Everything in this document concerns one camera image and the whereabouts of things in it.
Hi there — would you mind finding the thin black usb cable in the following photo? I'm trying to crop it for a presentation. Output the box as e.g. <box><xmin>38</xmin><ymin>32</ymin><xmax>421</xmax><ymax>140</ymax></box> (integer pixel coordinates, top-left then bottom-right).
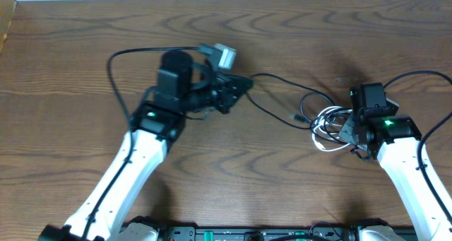
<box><xmin>244</xmin><ymin>73</ymin><xmax>354</xmax><ymax>145</ymax></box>

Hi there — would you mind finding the white usb cable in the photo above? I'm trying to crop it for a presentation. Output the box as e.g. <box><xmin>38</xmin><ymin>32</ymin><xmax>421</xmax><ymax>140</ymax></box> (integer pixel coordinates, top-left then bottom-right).
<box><xmin>311</xmin><ymin>105</ymin><xmax>354</xmax><ymax>153</ymax></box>

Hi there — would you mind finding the thick black usb cable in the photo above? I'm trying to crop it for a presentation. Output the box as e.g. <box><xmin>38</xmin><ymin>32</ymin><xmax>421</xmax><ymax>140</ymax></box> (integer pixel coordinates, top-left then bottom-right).
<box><xmin>289</xmin><ymin>108</ymin><xmax>349</xmax><ymax>143</ymax></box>

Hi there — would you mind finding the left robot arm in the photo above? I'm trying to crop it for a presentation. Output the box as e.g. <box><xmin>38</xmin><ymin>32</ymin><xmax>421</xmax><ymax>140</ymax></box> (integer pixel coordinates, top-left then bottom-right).
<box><xmin>38</xmin><ymin>44</ymin><xmax>253</xmax><ymax>240</ymax></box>

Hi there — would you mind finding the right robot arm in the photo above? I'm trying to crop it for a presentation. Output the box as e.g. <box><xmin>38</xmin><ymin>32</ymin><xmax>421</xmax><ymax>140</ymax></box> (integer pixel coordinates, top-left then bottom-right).
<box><xmin>339</xmin><ymin>83</ymin><xmax>451</xmax><ymax>240</ymax></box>

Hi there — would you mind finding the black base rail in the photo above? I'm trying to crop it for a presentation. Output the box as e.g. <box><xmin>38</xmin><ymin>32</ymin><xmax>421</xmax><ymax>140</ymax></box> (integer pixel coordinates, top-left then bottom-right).
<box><xmin>119</xmin><ymin>216</ymin><xmax>417</xmax><ymax>241</ymax></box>

